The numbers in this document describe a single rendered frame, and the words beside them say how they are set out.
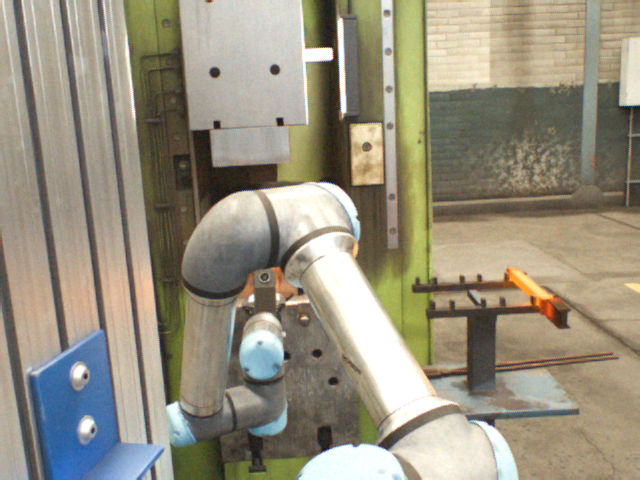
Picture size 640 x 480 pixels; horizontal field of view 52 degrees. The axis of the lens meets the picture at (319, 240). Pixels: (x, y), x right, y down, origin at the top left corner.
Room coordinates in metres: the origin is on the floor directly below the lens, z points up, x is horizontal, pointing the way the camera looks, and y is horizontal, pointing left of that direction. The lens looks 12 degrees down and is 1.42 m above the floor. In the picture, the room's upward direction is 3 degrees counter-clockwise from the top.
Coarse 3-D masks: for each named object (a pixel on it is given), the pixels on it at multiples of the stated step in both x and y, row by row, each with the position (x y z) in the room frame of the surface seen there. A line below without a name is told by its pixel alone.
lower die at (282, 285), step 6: (276, 270) 1.69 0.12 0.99; (252, 276) 1.68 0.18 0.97; (276, 276) 1.69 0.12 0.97; (282, 276) 1.69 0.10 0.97; (246, 282) 1.68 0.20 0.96; (252, 282) 1.68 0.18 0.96; (276, 282) 1.69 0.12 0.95; (282, 282) 1.69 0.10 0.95; (288, 282) 1.69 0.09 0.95; (246, 288) 1.68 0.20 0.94; (252, 288) 1.68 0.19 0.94; (276, 288) 1.69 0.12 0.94; (282, 288) 1.69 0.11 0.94; (288, 288) 1.69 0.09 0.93; (294, 288) 1.69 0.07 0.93; (240, 294) 1.68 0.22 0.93; (246, 294) 1.68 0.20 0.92; (252, 294) 1.68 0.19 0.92; (294, 294) 1.69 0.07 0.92
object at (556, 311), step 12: (516, 276) 1.64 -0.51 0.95; (528, 276) 1.63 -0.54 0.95; (528, 288) 1.53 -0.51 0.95; (540, 288) 1.52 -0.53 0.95; (540, 300) 1.42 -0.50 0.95; (552, 300) 1.39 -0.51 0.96; (540, 312) 1.42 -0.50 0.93; (552, 312) 1.38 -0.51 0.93; (564, 312) 1.33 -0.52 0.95; (564, 324) 1.33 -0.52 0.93
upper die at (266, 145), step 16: (256, 128) 1.68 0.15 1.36; (272, 128) 1.69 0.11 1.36; (288, 128) 1.69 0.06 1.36; (224, 144) 1.68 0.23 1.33; (240, 144) 1.68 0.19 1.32; (256, 144) 1.68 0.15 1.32; (272, 144) 1.69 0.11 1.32; (288, 144) 1.69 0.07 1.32; (224, 160) 1.68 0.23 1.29; (240, 160) 1.68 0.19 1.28; (256, 160) 1.68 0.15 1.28; (272, 160) 1.69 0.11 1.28; (288, 160) 1.69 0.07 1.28
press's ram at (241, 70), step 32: (192, 0) 1.68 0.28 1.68; (224, 0) 1.68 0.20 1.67; (256, 0) 1.69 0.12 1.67; (288, 0) 1.69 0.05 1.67; (192, 32) 1.68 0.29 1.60; (224, 32) 1.68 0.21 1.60; (256, 32) 1.69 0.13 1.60; (288, 32) 1.69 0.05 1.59; (192, 64) 1.68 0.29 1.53; (224, 64) 1.68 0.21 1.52; (256, 64) 1.69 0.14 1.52; (288, 64) 1.69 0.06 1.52; (192, 96) 1.68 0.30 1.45; (224, 96) 1.68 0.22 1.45; (256, 96) 1.69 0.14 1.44; (288, 96) 1.69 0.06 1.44; (192, 128) 1.68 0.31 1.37; (224, 128) 1.68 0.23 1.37
